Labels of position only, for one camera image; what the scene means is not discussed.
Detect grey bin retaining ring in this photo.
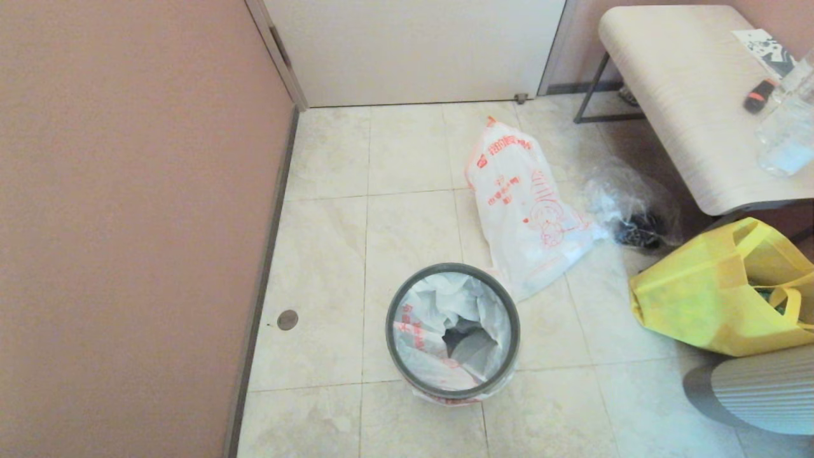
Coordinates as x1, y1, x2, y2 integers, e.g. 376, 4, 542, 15
385, 263, 521, 400

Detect used white red liner bag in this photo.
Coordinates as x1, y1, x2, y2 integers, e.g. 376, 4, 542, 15
466, 116, 608, 303

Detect black round trash bin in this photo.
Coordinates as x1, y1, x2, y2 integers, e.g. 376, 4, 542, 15
442, 328, 500, 364

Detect clear plastic bag dark contents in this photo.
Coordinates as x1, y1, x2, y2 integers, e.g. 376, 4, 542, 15
584, 159, 684, 250

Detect yellow fabric bag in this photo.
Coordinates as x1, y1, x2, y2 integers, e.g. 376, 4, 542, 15
630, 218, 814, 357

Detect white door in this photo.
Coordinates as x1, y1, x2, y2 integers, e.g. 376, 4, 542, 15
264, 0, 567, 108

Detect beige table with metal legs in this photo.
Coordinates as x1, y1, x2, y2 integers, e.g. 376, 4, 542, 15
574, 5, 814, 217

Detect black orange small device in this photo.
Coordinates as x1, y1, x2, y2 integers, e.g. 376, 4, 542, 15
744, 78, 776, 115

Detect clear bottle with blue tint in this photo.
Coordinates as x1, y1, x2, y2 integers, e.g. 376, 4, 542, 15
755, 54, 814, 177

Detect black white printed leaflet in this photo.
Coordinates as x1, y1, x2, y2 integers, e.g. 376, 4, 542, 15
731, 29, 797, 78

